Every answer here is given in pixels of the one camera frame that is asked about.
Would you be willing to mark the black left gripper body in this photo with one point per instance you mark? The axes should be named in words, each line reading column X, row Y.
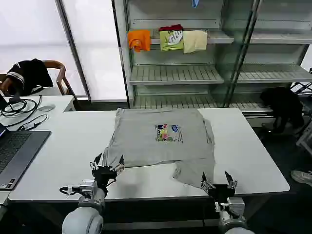
column 103, row 174

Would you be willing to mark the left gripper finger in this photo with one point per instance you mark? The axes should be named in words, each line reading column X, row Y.
column 119, row 165
column 96, row 163

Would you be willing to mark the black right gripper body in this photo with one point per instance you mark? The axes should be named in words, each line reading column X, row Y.
column 221, row 192

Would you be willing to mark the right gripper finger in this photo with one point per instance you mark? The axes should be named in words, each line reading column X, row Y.
column 206, row 184
column 231, row 184

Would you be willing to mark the grey printed t-shirt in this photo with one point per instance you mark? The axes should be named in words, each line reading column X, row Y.
column 146, row 136

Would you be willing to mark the person's foot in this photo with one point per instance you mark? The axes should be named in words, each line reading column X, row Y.
column 302, row 177

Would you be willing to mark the white computer mouse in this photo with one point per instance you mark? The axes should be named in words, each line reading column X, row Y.
column 47, row 108

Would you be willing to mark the grey open laptop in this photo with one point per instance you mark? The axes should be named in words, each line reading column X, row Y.
column 17, row 151

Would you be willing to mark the brown wooden chair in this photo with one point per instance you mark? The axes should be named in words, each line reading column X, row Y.
column 62, row 73

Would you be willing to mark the metal shelf rack with clothes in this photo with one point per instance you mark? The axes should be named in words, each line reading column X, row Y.
column 175, row 75

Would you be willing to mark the black jacket with white stripes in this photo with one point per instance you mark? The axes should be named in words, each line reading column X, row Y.
column 31, row 75

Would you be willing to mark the dark window frame post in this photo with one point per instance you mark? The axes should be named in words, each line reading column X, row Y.
column 73, row 51

